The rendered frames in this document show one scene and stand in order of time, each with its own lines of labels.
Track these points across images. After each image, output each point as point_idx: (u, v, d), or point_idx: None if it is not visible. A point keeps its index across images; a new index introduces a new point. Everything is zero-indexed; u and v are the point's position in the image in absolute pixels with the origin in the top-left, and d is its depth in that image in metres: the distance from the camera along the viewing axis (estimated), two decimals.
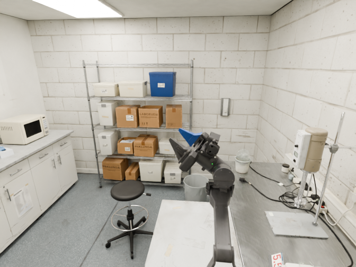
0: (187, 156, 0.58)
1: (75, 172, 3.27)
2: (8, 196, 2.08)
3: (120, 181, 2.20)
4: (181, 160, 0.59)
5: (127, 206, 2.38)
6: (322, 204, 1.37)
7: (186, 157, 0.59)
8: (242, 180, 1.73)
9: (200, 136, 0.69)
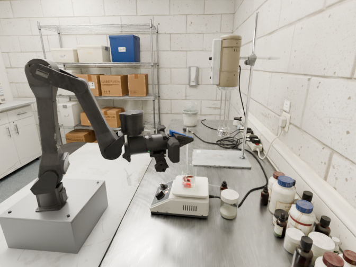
0: None
1: (38, 146, 3.13)
2: None
3: (67, 143, 2.06)
4: None
5: None
6: (258, 142, 1.23)
7: None
8: (185, 130, 1.59)
9: None
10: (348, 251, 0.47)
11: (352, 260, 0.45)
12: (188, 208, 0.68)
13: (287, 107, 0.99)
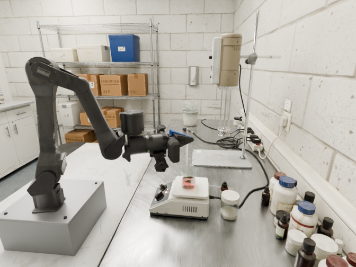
0: None
1: (38, 146, 3.12)
2: None
3: (67, 143, 2.04)
4: None
5: None
6: (258, 142, 1.22)
7: None
8: (185, 129, 1.58)
9: None
10: (352, 254, 0.46)
11: None
12: (188, 209, 0.67)
13: (288, 107, 0.98)
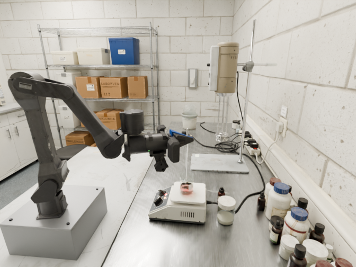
0: None
1: None
2: None
3: (67, 145, 2.07)
4: None
5: None
6: (256, 146, 1.25)
7: None
8: (184, 133, 1.61)
9: None
10: (340, 259, 0.48)
11: None
12: (186, 214, 0.69)
13: (284, 113, 1.00)
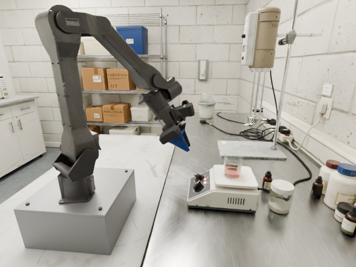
0: (180, 124, 0.69)
1: (42, 143, 3.03)
2: None
3: None
4: None
5: None
6: (287, 132, 1.13)
7: (179, 124, 0.70)
8: (202, 121, 1.49)
9: None
10: None
11: None
12: (234, 201, 0.58)
13: (328, 91, 0.89)
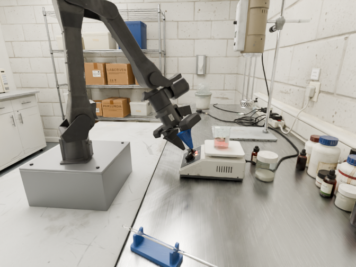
0: None
1: (43, 137, 3.08)
2: None
3: None
4: (165, 135, 0.68)
5: None
6: (279, 118, 1.18)
7: None
8: (198, 111, 1.53)
9: None
10: None
11: None
12: (222, 169, 0.62)
13: (316, 76, 0.93)
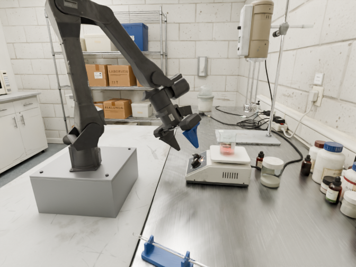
0: None
1: (44, 139, 3.08)
2: None
3: None
4: (161, 136, 0.70)
5: None
6: (282, 122, 1.18)
7: None
8: (201, 114, 1.54)
9: None
10: None
11: None
12: (228, 175, 0.63)
13: (319, 80, 0.94)
